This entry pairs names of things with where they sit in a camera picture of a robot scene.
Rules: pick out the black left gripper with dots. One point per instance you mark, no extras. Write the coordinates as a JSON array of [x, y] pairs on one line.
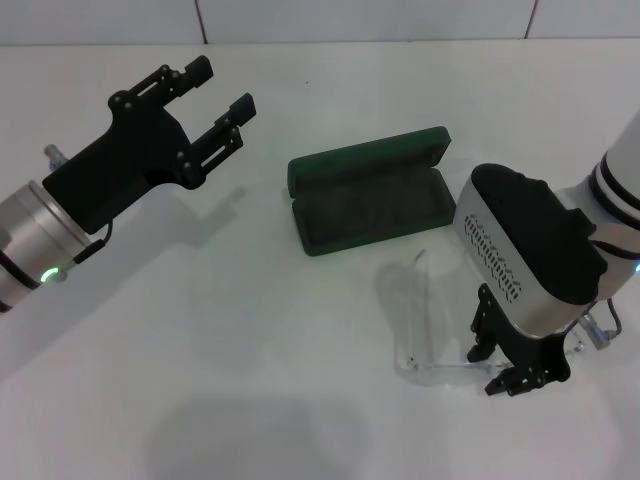
[[125, 155]]

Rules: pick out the green glasses case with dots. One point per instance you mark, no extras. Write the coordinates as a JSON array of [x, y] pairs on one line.
[[370, 210]]

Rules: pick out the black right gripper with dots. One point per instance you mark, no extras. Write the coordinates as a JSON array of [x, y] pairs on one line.
[[540, 355]]

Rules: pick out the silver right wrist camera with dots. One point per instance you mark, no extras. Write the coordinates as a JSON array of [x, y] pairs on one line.
[[500, 240]]

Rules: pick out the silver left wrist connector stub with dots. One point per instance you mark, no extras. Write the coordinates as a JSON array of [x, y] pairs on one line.
[[54, 156]]

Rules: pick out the clear white glasses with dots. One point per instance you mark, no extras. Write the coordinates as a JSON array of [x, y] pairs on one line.
[[430, 372]]

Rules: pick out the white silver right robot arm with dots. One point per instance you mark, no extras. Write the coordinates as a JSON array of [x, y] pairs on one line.
[[620, 215]]

